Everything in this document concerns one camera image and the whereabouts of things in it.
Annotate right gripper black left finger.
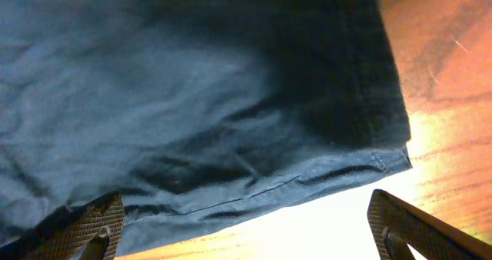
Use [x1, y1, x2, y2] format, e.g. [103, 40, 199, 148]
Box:
[1, 192, 125, 260]

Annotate navy blue shorts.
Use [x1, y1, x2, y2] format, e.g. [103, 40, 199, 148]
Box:
[1, 0, 411, 255]

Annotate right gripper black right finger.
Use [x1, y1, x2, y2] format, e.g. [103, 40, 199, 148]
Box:
[367, 189, 491, 260]

